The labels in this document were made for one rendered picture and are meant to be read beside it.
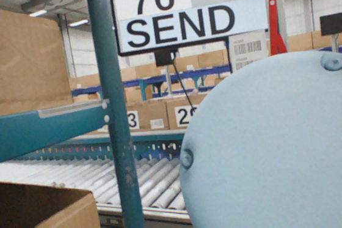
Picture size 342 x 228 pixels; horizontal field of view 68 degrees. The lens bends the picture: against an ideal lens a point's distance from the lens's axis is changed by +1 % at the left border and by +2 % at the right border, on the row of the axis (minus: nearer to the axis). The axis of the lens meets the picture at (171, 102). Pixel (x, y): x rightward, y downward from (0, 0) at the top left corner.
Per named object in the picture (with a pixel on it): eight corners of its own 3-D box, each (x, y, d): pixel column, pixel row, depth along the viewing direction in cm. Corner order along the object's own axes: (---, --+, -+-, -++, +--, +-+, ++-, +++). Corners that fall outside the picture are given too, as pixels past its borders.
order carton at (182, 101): (169, 131, 142) (165, 101, 141) (187, 121, 169) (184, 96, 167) (240, 127, 125) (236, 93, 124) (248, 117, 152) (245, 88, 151)
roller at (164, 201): (155, 205, 84) (162, 219, 83) (201, 154, 131) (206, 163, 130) (144, 210, 86) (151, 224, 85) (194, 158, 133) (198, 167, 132)
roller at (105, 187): (84, 216, 98) (74, 210, 100) (149, 166, 145) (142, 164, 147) (85, 204, 97) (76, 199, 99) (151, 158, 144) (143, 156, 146)
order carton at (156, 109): (113, 134, 159) (109, 108, 157) (138, 125, 185) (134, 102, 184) (169, 131, 142) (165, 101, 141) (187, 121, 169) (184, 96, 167)
